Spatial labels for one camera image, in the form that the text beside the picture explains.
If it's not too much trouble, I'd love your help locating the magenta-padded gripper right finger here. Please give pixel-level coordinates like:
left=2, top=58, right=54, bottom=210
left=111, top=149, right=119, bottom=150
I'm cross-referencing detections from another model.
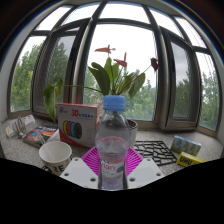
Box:
left=125, top=147, right=165, bottom=188

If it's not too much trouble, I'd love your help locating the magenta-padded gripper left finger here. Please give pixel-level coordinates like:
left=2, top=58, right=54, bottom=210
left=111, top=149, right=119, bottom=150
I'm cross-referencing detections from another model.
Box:
left=59, top=146, right=101, bottom=190

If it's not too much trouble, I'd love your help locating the clear blue-capped water bottle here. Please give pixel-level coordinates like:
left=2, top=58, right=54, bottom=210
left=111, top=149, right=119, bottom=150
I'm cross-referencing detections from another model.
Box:
left=94, top=95, right=132, bottom=191

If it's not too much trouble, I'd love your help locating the black lattice mat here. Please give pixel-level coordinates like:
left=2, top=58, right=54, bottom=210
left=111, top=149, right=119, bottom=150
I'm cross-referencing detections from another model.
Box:
left=133, top=140, right=178, bottom=167

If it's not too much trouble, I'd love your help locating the white mug with black print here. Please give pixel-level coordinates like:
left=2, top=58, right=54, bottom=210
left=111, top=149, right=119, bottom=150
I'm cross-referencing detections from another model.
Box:
left=38, top=140, right=73, bottom=177

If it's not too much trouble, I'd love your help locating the red and white filament box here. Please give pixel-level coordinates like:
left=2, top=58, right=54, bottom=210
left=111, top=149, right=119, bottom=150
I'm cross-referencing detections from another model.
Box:
left=54, top=103, right=101, bottom=149

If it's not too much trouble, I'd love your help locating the dark colourful book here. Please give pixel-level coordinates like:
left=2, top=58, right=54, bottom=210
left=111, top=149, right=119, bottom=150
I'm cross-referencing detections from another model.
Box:
left=22, top=124, right=61, bottom=149

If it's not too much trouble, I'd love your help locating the white power strip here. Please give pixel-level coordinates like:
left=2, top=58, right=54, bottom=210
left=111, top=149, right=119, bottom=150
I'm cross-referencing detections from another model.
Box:
left=4, top=114, right=37, bottom=139

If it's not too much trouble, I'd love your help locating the potted plant in white pot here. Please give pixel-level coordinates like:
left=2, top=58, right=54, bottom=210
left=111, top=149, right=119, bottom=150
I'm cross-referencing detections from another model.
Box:
left=43, top=44, right=160, bottom=149

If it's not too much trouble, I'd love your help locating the brown-framed bay window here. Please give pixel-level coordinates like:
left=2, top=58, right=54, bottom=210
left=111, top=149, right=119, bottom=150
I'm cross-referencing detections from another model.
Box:
left=6, top=1, right=223, bottom=136

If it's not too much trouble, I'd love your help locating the coiled white cable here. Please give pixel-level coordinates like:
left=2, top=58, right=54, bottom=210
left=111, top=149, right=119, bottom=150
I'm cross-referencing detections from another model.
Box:
left=14, top=116, right=28, bottom=138

